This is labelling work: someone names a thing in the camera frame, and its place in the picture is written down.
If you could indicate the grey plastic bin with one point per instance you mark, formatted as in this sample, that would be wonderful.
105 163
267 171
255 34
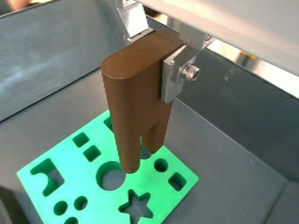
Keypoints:
234 126

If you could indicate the green shape-sorting board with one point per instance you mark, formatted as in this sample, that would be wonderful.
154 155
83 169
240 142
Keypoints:
77 186

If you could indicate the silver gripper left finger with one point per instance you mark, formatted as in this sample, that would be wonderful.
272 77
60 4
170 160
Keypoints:
131 14

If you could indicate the brown two-pronged peg block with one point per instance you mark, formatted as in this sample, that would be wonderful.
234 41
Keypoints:
132 76

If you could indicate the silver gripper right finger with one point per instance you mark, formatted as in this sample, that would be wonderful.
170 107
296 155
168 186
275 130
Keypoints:
179 67

